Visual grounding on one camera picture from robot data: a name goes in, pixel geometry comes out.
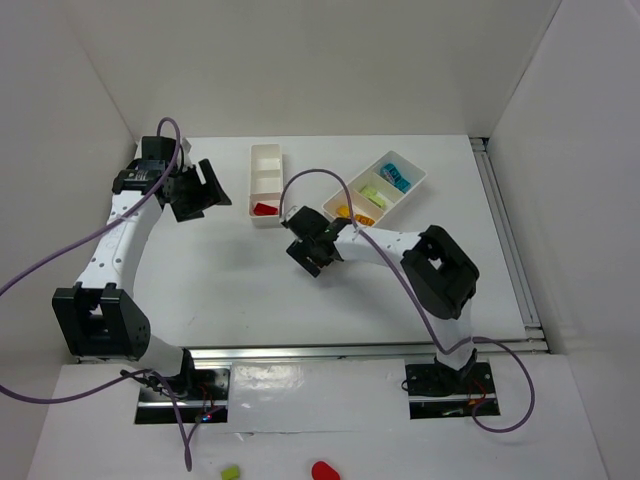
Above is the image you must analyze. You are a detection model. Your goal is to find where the green lego brick foreground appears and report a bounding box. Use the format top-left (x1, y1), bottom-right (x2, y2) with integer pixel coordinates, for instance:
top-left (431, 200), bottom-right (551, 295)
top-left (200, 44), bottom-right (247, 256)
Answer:
top-left (220, 465), bottom-right (241, 480)

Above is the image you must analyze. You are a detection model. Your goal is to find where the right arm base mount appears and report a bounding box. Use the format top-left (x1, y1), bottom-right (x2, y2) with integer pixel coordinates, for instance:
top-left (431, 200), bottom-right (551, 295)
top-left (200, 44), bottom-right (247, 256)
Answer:
top-left (401, 362), bottom-right (500, 420)

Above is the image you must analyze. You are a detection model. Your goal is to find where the orange and green lego stack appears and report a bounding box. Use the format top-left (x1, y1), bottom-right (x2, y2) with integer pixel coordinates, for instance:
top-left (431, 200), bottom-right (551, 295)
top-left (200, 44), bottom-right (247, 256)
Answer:
top-left (354, 214), bottom-right (375, 226)

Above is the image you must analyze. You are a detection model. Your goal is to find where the aluminium rail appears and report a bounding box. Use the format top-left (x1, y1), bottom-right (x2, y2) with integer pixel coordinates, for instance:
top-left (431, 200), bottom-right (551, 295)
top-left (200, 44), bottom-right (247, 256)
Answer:
top-left (149, 341), bottom-right (501, 372)
top-left (469, 137), bottom-right (551, 354)

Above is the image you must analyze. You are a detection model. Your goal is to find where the green lego brick from stack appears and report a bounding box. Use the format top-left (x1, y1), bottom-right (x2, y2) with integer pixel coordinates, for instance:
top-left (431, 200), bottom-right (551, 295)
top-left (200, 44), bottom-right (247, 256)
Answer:
top-left (368, 196), bottom-right (386, 210)

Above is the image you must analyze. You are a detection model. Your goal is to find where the red oval object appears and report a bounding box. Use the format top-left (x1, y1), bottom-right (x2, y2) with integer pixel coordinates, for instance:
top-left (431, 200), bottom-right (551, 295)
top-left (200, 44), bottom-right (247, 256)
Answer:
top-left (311, 461), bottom-right (341, 480)

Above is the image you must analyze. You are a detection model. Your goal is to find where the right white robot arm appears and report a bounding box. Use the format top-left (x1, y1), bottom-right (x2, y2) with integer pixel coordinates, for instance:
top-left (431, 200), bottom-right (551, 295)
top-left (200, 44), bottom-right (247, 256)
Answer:
top-left (281, 206), bottom-right (479, 397)

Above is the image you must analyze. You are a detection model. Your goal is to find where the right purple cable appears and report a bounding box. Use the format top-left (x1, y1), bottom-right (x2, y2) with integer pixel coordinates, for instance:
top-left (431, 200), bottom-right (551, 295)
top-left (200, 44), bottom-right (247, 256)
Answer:
top-left (278, 169), bottom-right (536, 432)

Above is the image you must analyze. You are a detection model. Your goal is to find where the aluminium rail front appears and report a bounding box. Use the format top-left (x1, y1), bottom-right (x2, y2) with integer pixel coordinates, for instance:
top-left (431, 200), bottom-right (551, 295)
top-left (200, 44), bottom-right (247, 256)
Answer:
top-left (149, 341), bottom-right (501, 372)

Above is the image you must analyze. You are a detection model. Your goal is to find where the narrow white divided tray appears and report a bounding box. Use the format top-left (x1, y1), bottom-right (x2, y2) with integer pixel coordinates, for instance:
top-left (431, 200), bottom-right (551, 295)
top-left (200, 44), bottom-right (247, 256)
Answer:
top-left (248, 144), bottom-right (285, 228)

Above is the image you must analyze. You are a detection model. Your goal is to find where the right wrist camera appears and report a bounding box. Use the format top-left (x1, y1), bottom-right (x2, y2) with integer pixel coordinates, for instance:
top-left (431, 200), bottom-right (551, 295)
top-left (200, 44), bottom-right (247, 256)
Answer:
top-left (280, 205), bottom-right (300, 228)

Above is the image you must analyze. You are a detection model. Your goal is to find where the cyan lego stack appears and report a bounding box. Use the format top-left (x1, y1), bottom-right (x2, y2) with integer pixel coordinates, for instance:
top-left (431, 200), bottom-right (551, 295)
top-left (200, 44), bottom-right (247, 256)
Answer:
top-left (379, 163), bottom-right (404, 186)

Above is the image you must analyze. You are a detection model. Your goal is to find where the purple cable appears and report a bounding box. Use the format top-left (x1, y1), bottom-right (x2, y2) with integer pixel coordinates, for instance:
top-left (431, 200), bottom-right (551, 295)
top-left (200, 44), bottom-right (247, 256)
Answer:
top-left (278, 169), bottom-right (536, 432)
top-left (0, 117), bottom-right (221, 472)

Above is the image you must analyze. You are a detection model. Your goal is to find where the red lego brick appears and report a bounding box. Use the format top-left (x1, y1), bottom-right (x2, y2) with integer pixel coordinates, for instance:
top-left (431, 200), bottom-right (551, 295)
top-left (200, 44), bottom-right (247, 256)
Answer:
top-left (253, 202), bottom-right (279, 216)

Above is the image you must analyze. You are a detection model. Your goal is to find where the wide white divided tray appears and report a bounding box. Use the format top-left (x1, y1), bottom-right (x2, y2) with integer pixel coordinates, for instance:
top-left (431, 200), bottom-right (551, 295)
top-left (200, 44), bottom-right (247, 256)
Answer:
top-left (346, 151), bottom-right (427, 228)

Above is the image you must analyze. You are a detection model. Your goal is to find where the light green lego brick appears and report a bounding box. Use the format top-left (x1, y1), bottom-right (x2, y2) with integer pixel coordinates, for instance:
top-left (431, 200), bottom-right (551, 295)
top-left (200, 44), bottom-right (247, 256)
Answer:
top-left (360, 185), bottom-right (377, 198)

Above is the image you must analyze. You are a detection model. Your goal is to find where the aluminium rail right side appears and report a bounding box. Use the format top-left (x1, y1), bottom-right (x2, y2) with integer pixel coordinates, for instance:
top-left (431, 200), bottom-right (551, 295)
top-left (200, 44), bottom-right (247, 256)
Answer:
top-left (469, 137), bottom-right (551, 354)

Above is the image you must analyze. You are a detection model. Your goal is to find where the small cyan lego brick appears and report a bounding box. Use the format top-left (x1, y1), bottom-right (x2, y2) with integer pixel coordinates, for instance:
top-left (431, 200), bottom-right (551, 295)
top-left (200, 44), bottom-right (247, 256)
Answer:
top-left (395, 177), bottom-right (411, 194)

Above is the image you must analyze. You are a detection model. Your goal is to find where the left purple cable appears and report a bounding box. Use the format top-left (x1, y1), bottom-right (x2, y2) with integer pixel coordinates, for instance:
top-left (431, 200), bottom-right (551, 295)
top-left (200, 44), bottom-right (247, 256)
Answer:
top-left (0, 117), bottom-right (221, 472)

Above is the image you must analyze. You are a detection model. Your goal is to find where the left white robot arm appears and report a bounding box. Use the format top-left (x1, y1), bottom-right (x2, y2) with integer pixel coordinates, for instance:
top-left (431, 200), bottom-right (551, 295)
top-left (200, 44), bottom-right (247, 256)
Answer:
top-left (52, 135), bottom-right (231, 398)

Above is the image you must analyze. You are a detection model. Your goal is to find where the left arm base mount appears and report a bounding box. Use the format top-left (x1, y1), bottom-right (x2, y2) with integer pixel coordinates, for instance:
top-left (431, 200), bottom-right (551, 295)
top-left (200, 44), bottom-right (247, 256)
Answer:
top-left (134, 367), bottom-right (231, 425)

